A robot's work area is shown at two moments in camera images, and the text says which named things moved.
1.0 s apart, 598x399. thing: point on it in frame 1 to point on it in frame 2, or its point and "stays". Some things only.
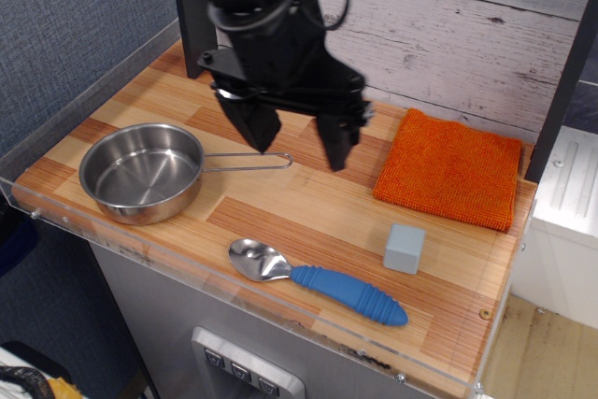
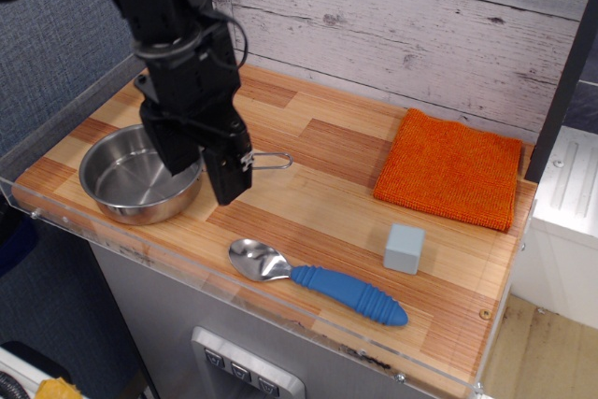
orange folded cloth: [452, 170] stays
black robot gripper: [277, 54] to [190, 86]
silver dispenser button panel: [228, 369] stays
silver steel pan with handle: [149, 173] stays
